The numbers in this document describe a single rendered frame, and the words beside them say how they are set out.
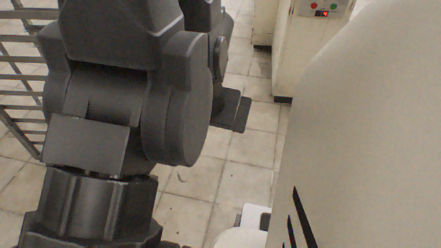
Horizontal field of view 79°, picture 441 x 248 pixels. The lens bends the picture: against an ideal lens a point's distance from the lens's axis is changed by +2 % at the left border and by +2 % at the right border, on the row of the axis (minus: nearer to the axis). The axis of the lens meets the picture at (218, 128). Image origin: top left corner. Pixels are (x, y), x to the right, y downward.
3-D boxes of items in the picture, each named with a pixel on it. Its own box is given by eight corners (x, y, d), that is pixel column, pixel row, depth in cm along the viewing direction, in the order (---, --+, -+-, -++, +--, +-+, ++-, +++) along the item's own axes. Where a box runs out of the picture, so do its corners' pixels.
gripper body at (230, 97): (187, 83, 48) (177, 62, 41) (241, 94, 47) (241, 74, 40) (176, 116, 47) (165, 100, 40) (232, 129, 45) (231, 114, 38)
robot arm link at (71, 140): (33, 187, 16) (113, 206, 15) (71, 27, 17) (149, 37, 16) (114, 175, 25) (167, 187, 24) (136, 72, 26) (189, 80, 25)
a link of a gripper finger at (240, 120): (217, 105, 55) (212, 85, 46) (251, 111, 54) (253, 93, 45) (209, 135, 54) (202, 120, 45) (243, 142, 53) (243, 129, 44)
